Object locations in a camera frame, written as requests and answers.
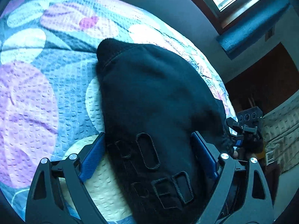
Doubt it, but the black zip jacket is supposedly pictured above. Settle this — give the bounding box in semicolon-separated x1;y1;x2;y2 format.
96;38;234;223

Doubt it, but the person's right hand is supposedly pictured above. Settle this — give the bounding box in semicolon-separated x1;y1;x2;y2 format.
233;150;239;159

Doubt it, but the beige patterned bedding pile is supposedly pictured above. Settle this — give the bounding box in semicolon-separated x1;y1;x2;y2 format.
263;92;299;172

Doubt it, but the dark wooden wardrobe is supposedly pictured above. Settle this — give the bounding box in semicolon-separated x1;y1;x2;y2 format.
225;43;298;115

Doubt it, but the floral quilted bedspread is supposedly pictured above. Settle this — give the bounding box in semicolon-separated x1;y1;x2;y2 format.
1;0;236;218

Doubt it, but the blue curtain right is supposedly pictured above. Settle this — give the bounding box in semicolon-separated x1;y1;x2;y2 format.
216;0;290;60

